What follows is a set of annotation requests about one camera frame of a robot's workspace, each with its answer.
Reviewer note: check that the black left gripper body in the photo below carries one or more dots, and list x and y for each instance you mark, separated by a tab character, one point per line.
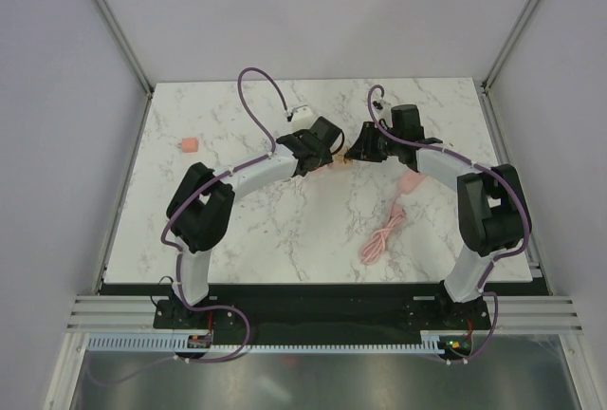
324	159

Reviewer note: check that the peach cube socket adapter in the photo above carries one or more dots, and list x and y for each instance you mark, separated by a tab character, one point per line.
341	162

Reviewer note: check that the pink power strip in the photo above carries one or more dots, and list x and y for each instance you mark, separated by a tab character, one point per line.
408	182

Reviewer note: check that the salmon charger plug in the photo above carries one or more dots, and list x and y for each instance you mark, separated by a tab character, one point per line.
189	145

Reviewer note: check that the pink cube socket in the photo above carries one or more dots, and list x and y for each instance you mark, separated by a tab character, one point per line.
322	168

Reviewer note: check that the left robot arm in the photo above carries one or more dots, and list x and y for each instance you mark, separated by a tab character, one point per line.
199	211

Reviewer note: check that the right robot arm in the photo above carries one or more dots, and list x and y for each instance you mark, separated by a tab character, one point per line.
493	218

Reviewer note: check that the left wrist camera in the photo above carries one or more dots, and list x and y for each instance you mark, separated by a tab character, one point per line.
301	117

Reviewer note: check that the right aluminium frame post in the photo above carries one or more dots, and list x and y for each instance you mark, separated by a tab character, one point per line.
515	34

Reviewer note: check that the aluminium frame post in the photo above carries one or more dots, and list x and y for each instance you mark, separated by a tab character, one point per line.
515	34
110	20

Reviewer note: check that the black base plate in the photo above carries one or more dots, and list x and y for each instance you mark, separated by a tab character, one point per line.
323	312

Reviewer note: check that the white slotted cable duct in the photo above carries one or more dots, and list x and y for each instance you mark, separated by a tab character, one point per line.
190	343

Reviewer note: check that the aluminium rail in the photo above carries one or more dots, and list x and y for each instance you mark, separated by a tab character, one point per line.
116	314

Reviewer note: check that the left aluminium frame post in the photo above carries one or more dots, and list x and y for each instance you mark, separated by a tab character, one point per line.
110	20

